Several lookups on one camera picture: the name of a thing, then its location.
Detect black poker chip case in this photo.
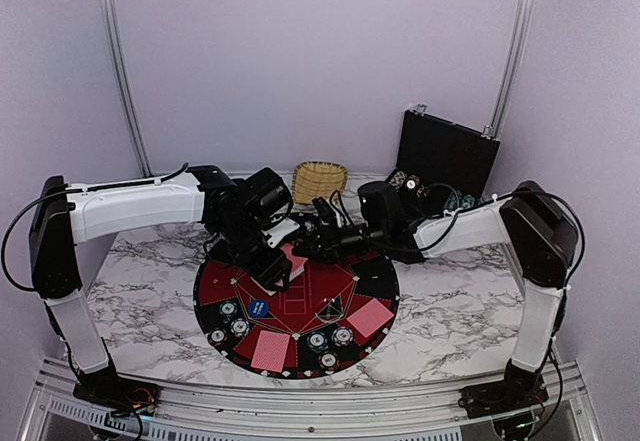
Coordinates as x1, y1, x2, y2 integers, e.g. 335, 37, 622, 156
389, 110, 500, 219

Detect aluminium frame post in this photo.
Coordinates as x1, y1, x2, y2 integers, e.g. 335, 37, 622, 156
100, 0, 152, 176
485, 0, 534, 139

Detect right aluminium frame post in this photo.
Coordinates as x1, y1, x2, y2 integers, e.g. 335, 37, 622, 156
485, 0, 534, 139

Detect blue small blind button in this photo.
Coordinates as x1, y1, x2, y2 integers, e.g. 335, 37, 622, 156
248, 299, 270, 319

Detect round red black poker mat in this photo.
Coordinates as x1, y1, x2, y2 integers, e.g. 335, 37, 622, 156
193, 251, 400, 380

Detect woven bamboo tray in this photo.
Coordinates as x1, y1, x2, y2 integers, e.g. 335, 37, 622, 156
292, 161, 348, 205

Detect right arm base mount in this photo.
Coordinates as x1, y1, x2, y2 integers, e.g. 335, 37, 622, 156
458, 381, 549, 440

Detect aluminium front rail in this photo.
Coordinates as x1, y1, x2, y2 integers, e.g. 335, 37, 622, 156
17, 359, 602, 440

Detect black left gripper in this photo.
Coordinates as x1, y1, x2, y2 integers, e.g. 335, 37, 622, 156
216, 215, 293, 293

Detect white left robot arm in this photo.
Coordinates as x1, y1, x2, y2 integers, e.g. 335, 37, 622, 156
29, 165, 300, 406

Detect red playing card deck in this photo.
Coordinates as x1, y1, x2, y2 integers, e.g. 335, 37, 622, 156
265, 244, 308, 296

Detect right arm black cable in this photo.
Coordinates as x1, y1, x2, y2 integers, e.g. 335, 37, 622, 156
327, 182, 469, 252

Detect clear round dealer button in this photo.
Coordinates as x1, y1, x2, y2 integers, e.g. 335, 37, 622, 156
315, 297, 344, 324

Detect dealt red card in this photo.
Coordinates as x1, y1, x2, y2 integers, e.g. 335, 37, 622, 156
347, 299, 394, 338
251, 331, 290, 372

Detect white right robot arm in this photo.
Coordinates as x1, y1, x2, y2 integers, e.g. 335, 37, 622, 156
293, 181, 586, 409

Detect blue white chips in case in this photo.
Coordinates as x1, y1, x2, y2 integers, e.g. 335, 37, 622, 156
385, 170, 407, 191

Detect green blue chip stack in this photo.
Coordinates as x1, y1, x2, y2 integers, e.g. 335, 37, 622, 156
218, 300, 238, 323
306, 331, 329, 353

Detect red black chip stack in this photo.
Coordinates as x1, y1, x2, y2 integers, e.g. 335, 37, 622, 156
207, 328, 227, 347
318, 351, 339, 372

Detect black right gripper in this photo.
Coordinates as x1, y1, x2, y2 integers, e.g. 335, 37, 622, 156
293, 217, 387, 267

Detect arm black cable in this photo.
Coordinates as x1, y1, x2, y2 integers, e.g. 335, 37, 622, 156
327, 182, 469, 252
2, 162, 190, 292

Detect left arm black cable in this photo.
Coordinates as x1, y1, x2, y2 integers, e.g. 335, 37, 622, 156
2, 162, 190, 292

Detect left aluminium frame post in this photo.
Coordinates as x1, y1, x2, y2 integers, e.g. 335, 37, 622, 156
100, 0, 152, 176

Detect green chips in case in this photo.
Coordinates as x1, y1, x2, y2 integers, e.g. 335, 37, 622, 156
444, 190, 477, 211

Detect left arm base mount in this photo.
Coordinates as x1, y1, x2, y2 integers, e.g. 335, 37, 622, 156
73, 379, 160, 437

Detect red dice in case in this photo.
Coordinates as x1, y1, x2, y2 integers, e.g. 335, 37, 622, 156
416, 185, 432, 198

